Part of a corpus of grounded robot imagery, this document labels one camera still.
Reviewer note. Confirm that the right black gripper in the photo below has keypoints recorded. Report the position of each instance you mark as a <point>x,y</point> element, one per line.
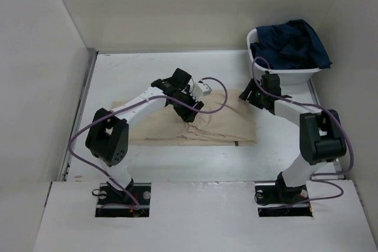
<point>251,86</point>

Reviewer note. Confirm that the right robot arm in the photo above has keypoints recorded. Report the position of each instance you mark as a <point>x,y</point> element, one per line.
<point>321,139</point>

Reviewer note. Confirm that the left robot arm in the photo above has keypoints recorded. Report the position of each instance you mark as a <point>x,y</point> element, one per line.
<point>108,140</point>

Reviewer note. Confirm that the navy blue trousers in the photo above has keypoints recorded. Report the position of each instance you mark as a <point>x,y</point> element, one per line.
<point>293,45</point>

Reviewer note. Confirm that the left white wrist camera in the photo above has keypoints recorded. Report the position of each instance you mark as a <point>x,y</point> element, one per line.
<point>200,89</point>

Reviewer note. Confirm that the beige trousers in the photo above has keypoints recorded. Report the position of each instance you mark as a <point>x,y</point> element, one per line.
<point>234,125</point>

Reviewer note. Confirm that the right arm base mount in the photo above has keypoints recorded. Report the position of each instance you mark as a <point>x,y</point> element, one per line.
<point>276,201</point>

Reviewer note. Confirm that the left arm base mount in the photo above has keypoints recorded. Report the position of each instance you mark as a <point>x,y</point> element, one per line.
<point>113,203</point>

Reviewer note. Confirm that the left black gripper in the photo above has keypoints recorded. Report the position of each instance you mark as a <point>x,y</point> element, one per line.
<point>186,115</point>

